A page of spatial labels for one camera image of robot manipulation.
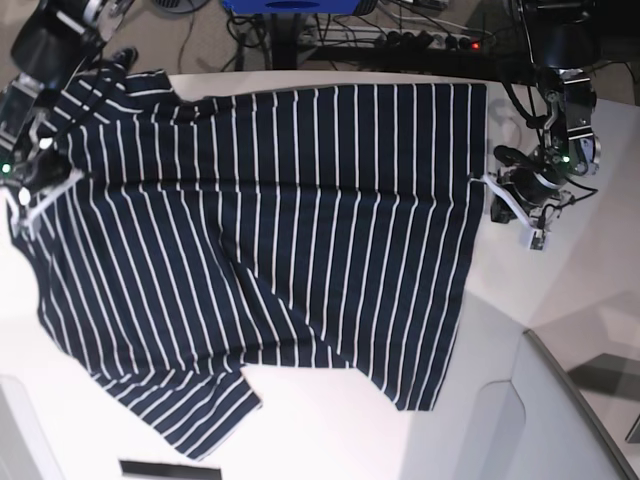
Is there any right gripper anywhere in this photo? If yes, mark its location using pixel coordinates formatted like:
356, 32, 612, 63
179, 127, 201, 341
1, 146, 75, 210

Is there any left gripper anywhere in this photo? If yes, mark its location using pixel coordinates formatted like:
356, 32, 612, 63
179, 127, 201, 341
490, 145, 573, 225

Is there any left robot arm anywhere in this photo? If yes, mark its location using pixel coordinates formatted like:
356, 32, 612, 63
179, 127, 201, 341
486, 1, 601, 231

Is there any navy white striped t-shirt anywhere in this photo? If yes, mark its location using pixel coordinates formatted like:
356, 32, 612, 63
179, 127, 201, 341
12, 71, 487, 460

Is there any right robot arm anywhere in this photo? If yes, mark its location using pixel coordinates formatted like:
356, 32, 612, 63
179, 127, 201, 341
1, 1, 530, 222

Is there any black power strip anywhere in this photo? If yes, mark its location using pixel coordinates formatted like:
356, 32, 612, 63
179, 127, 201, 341
373, 30, 495, 53

